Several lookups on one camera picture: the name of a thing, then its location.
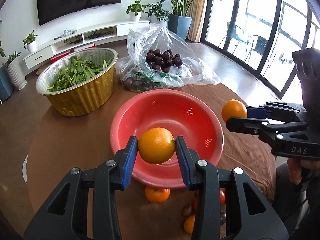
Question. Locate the white tv cabinet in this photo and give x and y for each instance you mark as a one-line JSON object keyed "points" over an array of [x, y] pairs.
{"points": [[96, 34]]}

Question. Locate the plant white ribbed pot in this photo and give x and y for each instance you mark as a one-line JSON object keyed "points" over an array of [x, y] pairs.
{"points": [[15, 72]]}

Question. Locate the green leafy vegetables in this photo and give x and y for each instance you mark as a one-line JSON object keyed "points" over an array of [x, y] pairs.
{"points": [[76, 72]]}

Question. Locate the red plastic colander bowl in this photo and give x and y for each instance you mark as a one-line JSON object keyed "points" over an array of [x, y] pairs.
{"points": [[179, 112]]}

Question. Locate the gold foil basin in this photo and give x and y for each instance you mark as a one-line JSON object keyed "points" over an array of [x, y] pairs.
{"points": [[87, 96]]}

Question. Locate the small plant on cabinet right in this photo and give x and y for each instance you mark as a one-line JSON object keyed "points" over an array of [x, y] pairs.
{"points": [[135, 10]]}

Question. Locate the tall plant blue pot right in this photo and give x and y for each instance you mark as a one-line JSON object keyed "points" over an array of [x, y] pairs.
{"points": [[181, 12]]}

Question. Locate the small plant white pot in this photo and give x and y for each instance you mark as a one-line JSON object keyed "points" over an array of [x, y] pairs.
{"points": [[30, 42]]}

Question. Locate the tall plant blue pot left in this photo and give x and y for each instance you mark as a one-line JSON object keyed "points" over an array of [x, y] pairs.
{"points": [[6, 85]]}

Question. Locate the large orange with stem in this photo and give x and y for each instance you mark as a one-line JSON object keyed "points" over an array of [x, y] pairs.
{"points": [[156, 145]]}

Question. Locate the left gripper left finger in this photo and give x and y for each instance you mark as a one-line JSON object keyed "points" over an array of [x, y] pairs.
{"points": [[63, 215]]}

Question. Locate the bushy plant white tall pot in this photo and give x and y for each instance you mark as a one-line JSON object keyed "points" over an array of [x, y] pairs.
{"points": [[157, 13]]}

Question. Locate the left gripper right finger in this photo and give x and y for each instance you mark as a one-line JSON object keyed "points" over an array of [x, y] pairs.
{"points": [[249, 214]]}

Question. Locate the pile of dark plums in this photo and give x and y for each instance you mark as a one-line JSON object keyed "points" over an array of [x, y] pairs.
{"points": [[163, 61]]}

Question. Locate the tall plant blue pot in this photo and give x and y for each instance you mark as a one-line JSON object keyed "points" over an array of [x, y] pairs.
{"points": [[6, 85], [181, 12]]}

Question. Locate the tangerine left middle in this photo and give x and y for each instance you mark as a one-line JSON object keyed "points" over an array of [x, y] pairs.
{"points": [[189, 224]]}

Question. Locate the beige curtain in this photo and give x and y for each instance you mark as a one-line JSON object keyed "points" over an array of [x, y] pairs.
{"points": [[197, 12]]}

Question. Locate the dark plum middle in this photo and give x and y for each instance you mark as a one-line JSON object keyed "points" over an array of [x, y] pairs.
{"points": [[187, 210]]}

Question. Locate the dark plum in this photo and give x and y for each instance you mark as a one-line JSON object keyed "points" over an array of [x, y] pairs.
{"points": [[187, 210], [222, 218]]}

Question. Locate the dark plum front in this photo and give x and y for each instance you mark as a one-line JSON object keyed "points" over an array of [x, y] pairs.
{"points": [[222, 218]]}

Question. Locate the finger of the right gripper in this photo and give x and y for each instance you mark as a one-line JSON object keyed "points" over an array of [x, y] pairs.
{"points": [[266, 132], [278, 111]]}

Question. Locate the large orange front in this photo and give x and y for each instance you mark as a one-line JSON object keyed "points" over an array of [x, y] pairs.
{"points": [[233, 108]]}

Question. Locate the right hand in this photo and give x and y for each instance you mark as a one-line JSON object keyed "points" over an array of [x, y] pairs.
{"points": [[295, 168]]}

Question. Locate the red tomato lower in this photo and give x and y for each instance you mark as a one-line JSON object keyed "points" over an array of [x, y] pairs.
{"points": [[222, 196]]}

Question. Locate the clear plastic bag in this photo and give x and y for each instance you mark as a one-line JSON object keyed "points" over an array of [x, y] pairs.
{"points": [[134, 73]]}

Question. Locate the small tangerine near bowl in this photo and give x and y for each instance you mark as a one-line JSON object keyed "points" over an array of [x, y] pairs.
{"points": [[156, 195]]}

